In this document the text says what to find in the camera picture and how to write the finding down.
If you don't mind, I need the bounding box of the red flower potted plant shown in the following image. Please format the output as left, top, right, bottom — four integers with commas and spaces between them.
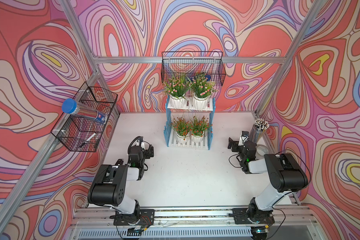
171, 117, 191, 146
191, 116, 211, 144

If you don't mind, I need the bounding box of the pink flower potted plant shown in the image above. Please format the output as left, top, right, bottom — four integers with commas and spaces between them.
191, 73, 217, 110
163, 74, 191, 109

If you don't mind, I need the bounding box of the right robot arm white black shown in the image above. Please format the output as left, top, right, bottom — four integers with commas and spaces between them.
228, 138, 309, 225

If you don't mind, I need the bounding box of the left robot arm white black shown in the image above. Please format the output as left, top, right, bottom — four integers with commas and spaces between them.
88, 136, 154, 228

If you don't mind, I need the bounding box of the blue white wooden rack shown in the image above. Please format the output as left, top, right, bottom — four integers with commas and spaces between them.
164, 97, 216, 150

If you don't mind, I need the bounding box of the clear tape roll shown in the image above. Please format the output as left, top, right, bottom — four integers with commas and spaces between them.
256, 144, 271, 159

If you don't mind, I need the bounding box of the clear cup of pencils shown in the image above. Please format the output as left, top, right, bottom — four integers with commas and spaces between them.
249, 118, 270, 144

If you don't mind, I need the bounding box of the white marker pen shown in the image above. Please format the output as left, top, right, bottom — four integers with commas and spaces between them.
79, 133, 97, 148

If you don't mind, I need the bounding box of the blue capped pencil tube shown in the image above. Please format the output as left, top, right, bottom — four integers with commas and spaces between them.
62, 99, 107, 124

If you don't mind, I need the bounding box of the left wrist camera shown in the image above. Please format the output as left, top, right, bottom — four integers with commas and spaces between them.
136, 136, 144, 147

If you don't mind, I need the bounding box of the black wire basket left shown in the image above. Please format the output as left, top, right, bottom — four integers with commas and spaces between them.
51, 83, 118, 152

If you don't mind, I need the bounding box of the black wire basket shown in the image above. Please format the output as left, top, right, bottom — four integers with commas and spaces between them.
51, 83, 118, 152
161, 50, 226, 87

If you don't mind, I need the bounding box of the black wire basket back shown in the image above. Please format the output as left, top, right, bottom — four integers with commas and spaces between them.
161, 50, 226, 87

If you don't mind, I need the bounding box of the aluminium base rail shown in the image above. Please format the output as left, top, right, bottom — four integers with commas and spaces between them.
64, 205, 325, 240

